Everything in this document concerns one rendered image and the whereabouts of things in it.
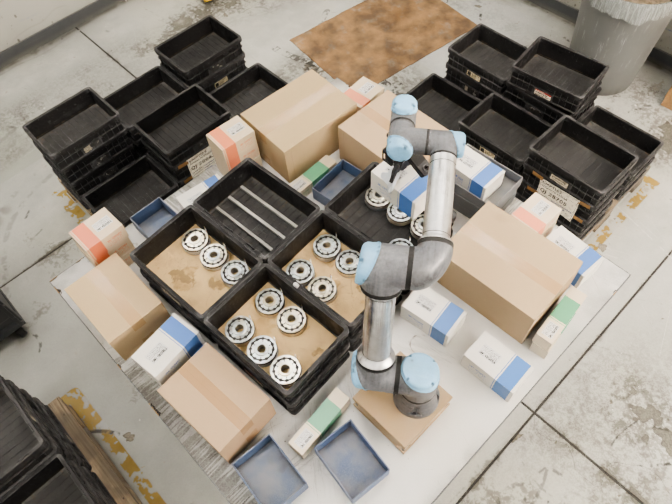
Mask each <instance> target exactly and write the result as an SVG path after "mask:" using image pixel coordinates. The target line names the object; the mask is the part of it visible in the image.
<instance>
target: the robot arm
mask: <svg viewBox="0 0 672 504"><path fill-rule="evenodd" d="M417 110H418V108H417V101H416V99H415V98H414V97H413V96H411V95H408V94H407V95H406V94H401V95H398V96H396V97H395V98H394V99H393V101H392V106H391V119H390V127H389V132H388V133H387V135H386V137H388V138H387V145H386V147H385V148H384V149H383V150H382V160H383V161H384V162H386V163H387V164H388V165H390V166H392V165H393V166H394V167H392V168H390V169H389V171H388V172H382V173H381V178H382V179H383V181H384V182H385V183H386V184H387V193H388V194H389V193H390V192H392V191H393V189H394V187H395V185H396V182H397V180H398V179H399V177H400V173H399V172H400V170H401V171H403V170H404V169H406V168H407V167H408V166H409V165H411V166H412V167H413V169H414V170H415V171H416V172H417V174H418V175H419V176H420V177H421V178H423V177H425V176H427V175H428V181H427V191H426V201H425V210H424V220H423V230H422V237H420V238H419V239H418V241H417V246H407V245H398V244H389V243H381V242H365V243H364V244H363V245H362V248H361V252H360V257H359V262H358V266H357V271H356V276H355V280H354V282H355V284H358V285H360V289H361V291H362V293H363V294H364V295H365V306H364V324H363V342H362V345H361V346H360V347H359V349H358V350H355V351H354V352H353V355H352V362H351V379H352V383H353V385H354V387H356V388H359V389H363V390H366V391H367V390H371V391H378V392H385V393H392V394H393V400H394V404H395V406H396V407H397V409H398V410H399V411H400V412H401V413H402V414H403V415H405V416H407V417H409V418H413V419H422V418H425V417H428V416H429V415H431V414H432V413H433V412H434V411H435V410H436V408H437V406H438V403H439V399H440V393H439V389H438V384H439V381H440V370H439V367H438V365H437V363H436V361H435V360H434V359H433V358H432V357H430V356H429V355H427V354H424V353H419V352H417V353H412V354H410V355H408V356H407V357H406V356H399V355H395V352H394V350H393V348H392V347H391V344H392V334H393V324H394V313H395V303H396V298H397V297H398V296H399V295H400V294H401V292H402V289H403V290H412V291H418V290H423V289H426V288H428V287H430V286H432V285H433V284H435V283H436V282H437V281H438V280H439V279H440V278H441V277H442V276H443V274H444V273H445V272H446V270H447V268H448V266H449V264H450V262H451V259H452V256H453V248H454V243H453V241H452V240H451V239H450V236H451V223H452V211H453V199H454V186H455V174H456V162H457V159H458V158H462V157H463V156H464V151H465V143H466V135H465V134H464V133H463V132H457V131H452V130H449V131H448V130H435V129H424V128H415V127H416V115H417ZM384 154H385V158H384ZM423 155H428V156H430V162H428V161H427V159H426V158H425V157H424V156H423Z"/></svg>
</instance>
